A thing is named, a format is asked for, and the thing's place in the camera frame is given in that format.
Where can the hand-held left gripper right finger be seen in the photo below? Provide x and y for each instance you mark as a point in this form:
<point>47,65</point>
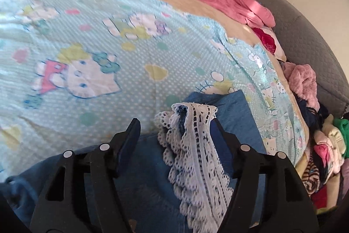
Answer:
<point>220,138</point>

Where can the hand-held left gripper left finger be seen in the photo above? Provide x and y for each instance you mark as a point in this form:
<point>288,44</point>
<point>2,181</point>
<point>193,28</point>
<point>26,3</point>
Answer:
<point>128,145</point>

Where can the blue denim pants lace trim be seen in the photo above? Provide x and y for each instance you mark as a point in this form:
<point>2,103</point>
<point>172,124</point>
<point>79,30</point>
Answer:
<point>147,167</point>

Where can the dark navy garment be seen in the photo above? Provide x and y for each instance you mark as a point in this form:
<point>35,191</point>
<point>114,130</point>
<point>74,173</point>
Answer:
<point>310,115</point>

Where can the light blue cartoon printed blanket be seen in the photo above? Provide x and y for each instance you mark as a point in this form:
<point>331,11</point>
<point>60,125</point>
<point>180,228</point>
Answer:
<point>163,58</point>

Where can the brown striped garment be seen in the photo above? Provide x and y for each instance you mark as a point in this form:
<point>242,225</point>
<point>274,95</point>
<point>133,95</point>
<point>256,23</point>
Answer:
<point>310,174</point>

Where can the pink fluffy garment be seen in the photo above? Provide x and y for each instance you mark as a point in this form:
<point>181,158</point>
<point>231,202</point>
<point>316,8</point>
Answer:
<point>305,83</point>

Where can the hot pink garment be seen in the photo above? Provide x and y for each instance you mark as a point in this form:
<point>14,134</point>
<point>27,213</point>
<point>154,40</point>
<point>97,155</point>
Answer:
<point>323,153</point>

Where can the cream garment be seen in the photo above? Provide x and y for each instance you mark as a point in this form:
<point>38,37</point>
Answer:
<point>331,137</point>

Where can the red garment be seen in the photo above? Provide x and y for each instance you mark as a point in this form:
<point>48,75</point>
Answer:
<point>320,196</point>

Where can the green garment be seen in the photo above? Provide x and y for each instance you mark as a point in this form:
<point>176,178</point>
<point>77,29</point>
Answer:
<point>342,134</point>

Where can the grey quilted headboard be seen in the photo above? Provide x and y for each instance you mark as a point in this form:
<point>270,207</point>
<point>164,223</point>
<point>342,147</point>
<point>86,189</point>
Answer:
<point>308,39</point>

